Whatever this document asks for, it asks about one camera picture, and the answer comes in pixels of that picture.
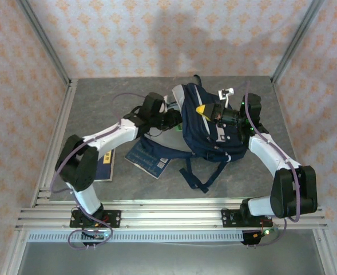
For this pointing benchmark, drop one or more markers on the aluminium table side rail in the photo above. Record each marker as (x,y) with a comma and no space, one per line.
(62,120)

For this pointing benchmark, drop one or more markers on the dark navy yellow-label book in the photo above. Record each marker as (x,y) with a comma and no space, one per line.
(106,169)

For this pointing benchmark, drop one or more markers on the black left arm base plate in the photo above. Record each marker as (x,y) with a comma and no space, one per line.
(114,219)

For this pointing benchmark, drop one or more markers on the aluminium mounting rail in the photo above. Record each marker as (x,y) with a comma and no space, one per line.
(171,217)

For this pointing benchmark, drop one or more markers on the blue booklet with QR codes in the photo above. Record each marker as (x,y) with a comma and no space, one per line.
(146,160)

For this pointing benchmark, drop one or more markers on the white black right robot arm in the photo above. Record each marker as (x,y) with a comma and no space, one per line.
(271,154)

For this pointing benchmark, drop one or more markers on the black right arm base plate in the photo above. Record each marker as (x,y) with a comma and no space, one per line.
(228,217)

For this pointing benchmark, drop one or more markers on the navy blue student backpack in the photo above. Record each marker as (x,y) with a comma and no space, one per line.
(196,137)

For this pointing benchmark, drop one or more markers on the aluminium frame post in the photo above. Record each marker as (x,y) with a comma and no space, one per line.
(45,43)
(297,40)

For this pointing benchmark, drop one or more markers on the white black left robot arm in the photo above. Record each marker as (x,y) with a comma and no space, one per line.
(111,137)

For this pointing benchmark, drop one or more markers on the small circuit board with LED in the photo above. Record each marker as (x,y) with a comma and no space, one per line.
(98,236)
(255,236)

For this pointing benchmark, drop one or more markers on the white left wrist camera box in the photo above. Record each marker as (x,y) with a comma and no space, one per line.
(165,104)

